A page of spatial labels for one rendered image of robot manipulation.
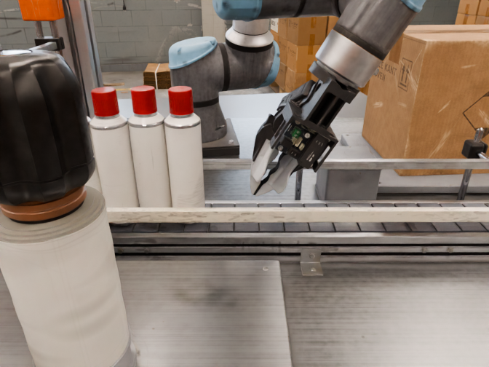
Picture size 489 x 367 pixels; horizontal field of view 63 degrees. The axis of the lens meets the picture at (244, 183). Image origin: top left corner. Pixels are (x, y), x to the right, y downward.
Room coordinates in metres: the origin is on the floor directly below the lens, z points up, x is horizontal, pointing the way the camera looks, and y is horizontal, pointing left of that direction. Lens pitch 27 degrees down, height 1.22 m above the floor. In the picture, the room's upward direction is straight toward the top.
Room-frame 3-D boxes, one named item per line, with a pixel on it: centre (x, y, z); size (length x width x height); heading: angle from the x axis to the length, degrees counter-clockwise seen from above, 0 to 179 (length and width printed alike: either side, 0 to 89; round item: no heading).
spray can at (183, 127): (0.55, 0.09, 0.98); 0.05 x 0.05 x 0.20
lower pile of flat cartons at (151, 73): (5.08, 0.91, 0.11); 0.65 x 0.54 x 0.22; 95
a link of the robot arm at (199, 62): (1.00, 0.12, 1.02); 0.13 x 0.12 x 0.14; 108
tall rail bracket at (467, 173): (0.62, -0.40, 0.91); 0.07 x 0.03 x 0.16; 0
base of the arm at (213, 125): (1.00, 0.12, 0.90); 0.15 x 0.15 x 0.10
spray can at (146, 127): (0.55, 0.14, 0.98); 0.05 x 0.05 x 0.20
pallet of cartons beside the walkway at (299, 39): (4.46, -0.79, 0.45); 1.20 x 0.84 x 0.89; 10
